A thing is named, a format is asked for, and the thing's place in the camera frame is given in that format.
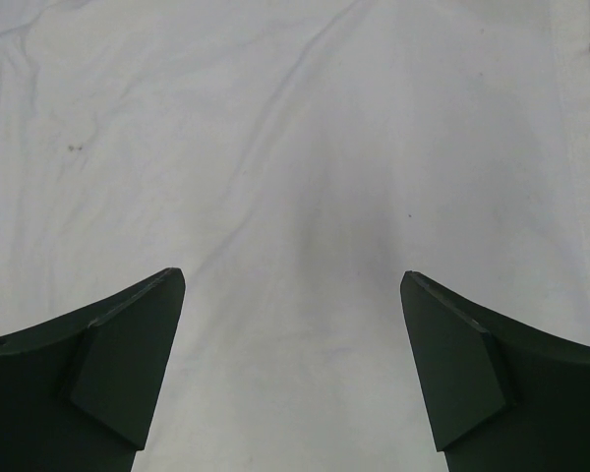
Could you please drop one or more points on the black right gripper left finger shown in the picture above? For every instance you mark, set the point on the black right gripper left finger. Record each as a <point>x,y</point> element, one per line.
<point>78,392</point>

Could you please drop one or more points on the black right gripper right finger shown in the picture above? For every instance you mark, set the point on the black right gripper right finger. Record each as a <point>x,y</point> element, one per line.
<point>500,395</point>

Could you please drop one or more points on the white t shirt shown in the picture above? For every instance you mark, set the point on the white t shirt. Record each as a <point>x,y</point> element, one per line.
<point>294,159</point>

